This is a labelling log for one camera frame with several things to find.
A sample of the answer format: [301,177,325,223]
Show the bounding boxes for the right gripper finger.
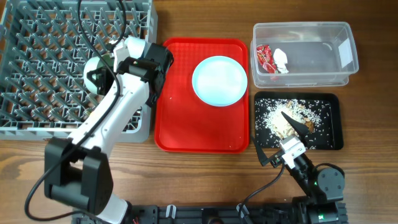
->
[251,136,268,166]
[281,111,310,137]

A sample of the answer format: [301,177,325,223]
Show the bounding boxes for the light blue bowl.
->
[83,57,104,86]

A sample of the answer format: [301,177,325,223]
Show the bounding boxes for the food scraps and rice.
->
[254,98,332,149]

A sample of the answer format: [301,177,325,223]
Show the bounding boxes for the white napkin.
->
[273,49,289,73]

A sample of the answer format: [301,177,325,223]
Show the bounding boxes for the red snack wrapper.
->
[256,45,278,73]

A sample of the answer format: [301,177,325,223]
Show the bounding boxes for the light blue plate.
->
[192,55,248,107]

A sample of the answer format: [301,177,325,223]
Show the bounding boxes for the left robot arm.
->
[43,37,174,223]

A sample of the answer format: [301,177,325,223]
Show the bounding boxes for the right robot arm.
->
[238,112,348,223]

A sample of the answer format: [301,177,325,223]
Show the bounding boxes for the black waste tray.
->
[254,91,344,150]

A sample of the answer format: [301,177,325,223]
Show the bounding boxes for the grey dishwasher rack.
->
[1,1,158,141]

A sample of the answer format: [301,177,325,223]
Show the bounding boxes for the clear plastic bin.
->
[251,22,359,88]

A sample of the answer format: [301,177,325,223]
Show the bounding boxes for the red plastic tray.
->
[154,37,249,154]

